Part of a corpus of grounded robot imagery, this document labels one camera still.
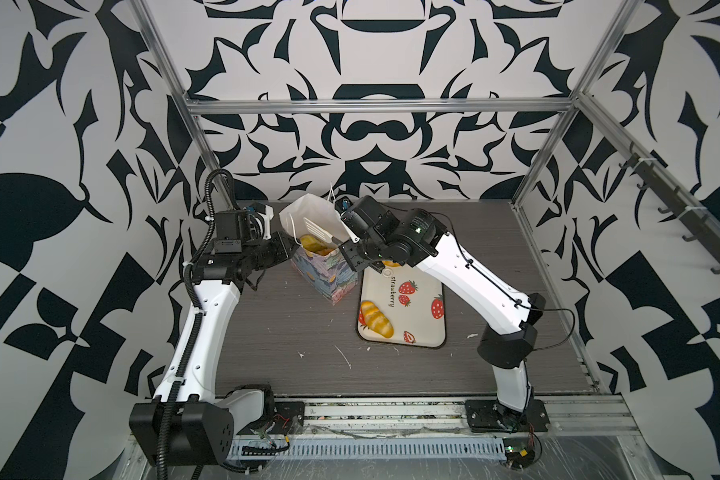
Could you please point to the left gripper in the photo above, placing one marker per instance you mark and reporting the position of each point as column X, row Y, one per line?
column 282, row 250

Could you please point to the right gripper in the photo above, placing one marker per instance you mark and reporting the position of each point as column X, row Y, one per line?
column 349, row 253

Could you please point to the white and steel tongs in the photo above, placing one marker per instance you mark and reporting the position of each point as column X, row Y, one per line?
column 325, row 236

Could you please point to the colourful printed paper bag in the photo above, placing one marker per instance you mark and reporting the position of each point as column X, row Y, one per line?
column 331, row 276

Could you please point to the column fake croissant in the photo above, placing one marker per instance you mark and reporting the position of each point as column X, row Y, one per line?
column 315, row 247

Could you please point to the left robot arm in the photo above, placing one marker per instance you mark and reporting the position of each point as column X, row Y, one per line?
column 207, row 324

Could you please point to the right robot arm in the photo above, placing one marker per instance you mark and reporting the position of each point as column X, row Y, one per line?
column 427, row 242

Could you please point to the bottom left fake croissant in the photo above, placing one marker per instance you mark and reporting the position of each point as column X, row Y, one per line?
column 373, row 318

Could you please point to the strawberry print tray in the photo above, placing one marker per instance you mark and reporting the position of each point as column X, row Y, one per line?
column 412, row 300

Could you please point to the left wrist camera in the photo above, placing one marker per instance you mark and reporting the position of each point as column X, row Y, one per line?
column 237, row 229

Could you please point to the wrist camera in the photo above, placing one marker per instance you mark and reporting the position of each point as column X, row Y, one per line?
column 237, row 229
column 365, row 218

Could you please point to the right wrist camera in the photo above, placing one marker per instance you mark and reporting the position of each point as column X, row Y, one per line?
column 365, row 218

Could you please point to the aluminium frame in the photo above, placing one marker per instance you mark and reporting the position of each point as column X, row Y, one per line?
column 512, row 118

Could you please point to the base rail with cable duct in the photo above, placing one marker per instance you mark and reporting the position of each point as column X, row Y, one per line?
column 414, row 437

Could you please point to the wall hook rack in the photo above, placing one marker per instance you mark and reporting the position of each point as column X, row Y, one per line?
column 676, row 202

